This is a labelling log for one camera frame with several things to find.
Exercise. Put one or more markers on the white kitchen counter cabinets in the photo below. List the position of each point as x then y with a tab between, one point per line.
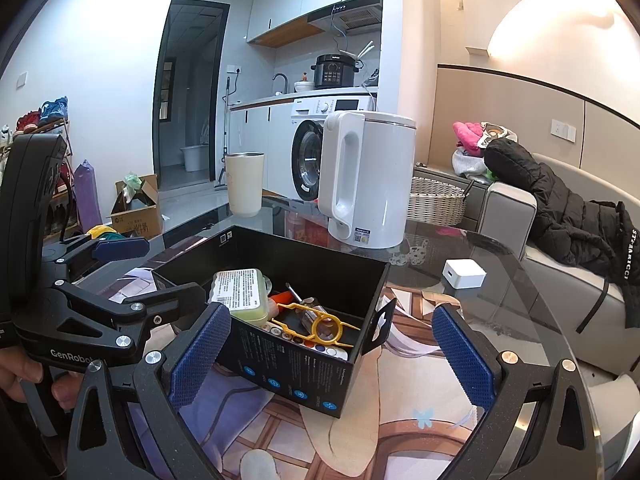
260	130

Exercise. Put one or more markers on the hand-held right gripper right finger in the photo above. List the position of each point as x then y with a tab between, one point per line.
462	360

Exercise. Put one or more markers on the shoe rack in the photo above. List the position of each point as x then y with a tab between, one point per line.
62	190

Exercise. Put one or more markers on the cream cup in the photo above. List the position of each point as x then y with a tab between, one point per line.
244	185

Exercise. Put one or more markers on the dark door frame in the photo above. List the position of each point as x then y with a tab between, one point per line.
160	110

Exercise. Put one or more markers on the green case with white label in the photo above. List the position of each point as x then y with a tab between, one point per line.
237	290

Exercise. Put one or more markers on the yellow plastic tool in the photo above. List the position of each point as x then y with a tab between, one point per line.
286	306

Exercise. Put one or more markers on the white bowl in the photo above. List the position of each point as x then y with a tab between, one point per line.
304	86

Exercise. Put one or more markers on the white washing machine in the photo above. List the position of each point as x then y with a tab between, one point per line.
305	155

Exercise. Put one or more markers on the wicker basket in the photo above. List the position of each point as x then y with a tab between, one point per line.
437	205

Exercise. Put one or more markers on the black pressure cooker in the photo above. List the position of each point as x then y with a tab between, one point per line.
334	72

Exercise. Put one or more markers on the white printed cloth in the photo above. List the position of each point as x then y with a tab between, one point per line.
497	134

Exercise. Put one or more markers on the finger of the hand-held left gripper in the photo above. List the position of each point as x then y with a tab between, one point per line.
122	248
165	297

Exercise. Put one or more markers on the printed table mat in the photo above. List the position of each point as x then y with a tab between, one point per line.
390	440

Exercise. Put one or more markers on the white charger cube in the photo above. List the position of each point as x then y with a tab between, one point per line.
464	275

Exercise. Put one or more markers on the white electric kettle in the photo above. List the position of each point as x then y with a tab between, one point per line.
380	175

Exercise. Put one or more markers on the kitchen faucet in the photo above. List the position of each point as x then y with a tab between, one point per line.
281	80

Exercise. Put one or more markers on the grey sofa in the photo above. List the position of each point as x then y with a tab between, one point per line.
560	290

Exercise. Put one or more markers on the white wall cabinets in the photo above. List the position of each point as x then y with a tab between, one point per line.
295	0

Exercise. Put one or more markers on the white bucket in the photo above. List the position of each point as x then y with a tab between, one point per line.
195	159

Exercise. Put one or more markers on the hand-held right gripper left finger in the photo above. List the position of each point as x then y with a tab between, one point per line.
200	355

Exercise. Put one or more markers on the pink cloth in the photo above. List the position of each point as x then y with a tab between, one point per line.
467	137

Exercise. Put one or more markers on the range hood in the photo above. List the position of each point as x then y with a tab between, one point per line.
350	15

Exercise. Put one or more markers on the black cardboard box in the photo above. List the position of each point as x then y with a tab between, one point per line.
300	375

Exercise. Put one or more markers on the red shoes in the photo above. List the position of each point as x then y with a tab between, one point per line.
27	121

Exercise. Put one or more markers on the black padded jacket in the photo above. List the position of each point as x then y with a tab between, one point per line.
560	210

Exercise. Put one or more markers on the white wall socket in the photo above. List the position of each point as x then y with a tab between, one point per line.
563	130

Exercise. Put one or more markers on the blue shoes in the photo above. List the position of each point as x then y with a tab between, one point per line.
52	110

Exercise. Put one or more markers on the person's left hand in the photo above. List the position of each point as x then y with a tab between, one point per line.
20	375

